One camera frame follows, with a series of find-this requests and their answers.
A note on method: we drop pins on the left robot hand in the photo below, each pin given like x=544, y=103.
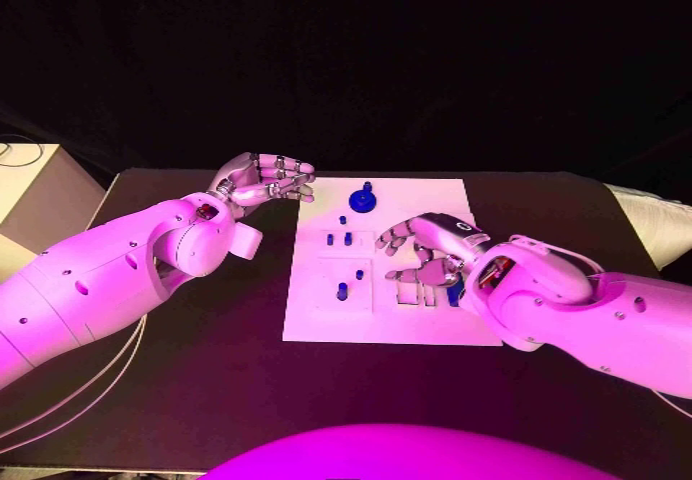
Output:
x=255, y=180

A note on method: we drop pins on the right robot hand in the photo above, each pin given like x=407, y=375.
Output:
x=433, y=247

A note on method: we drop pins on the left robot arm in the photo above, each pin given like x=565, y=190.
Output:
x=82, y=262

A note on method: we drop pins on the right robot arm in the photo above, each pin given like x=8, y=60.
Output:
x=585, y=311

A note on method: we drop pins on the white task board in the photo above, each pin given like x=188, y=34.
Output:
x=335, y=307

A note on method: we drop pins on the blue block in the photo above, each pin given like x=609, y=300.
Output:
x=455, y=292

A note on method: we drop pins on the long blue cylinder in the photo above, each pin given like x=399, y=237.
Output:
x=342, y=291

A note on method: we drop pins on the white cabinet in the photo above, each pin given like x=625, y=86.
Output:
x=38, y=195

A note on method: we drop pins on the white cloth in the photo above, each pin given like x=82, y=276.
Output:
x=654, y=225

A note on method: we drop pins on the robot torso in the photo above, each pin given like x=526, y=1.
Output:
x=412, y=453

